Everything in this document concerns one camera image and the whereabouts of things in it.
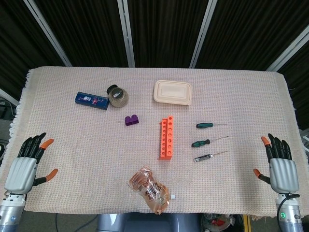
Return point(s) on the right black grey robot hand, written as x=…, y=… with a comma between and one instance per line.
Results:
x=285, y=176

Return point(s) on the left black grey robot hand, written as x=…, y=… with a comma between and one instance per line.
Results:
x=19, y=174

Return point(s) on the black steel screwdriver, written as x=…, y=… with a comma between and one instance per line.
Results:
x=200, y=159

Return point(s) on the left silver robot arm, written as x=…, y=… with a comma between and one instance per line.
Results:
x=9, y=212

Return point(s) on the thick green black screwdriver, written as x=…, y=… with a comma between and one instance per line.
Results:
x=199, y=143

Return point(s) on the slim green screwdriver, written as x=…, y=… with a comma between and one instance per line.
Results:
x=204, y=125

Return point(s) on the orange tube rack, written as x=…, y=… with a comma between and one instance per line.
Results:
x=166, y=149

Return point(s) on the beige woven tablecloth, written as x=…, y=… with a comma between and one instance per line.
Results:
x=84, y=157

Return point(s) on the black bin with trash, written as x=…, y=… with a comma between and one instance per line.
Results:
x=217, y=223

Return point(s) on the dark blue printed box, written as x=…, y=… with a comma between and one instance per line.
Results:
x=91, y=101

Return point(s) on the purple toy building block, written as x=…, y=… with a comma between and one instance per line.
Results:
x=131, y=120

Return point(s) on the glass jar black lid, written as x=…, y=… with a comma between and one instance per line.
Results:
x=118, y=97

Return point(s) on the bagged bread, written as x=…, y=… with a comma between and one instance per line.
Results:
x=149, y=191

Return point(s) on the grey robot torso base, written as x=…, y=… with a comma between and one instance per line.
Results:
x=149, y=223

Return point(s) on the beige lidded food container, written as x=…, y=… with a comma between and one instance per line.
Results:
x=172, y=93

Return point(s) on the white aluminium frame post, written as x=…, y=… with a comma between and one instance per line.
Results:
x=287, y=52
x=126, y=33
x=48, y=33
x=202, y=36
x=8, y=96

